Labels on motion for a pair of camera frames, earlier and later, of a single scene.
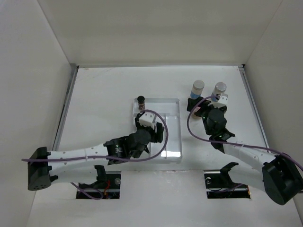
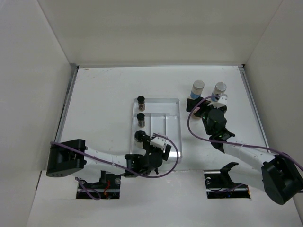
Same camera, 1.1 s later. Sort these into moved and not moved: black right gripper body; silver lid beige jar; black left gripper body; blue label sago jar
Moved: black left gripper body
Not moved: black right gripper body; blue label sago jar; silver lid beige jar
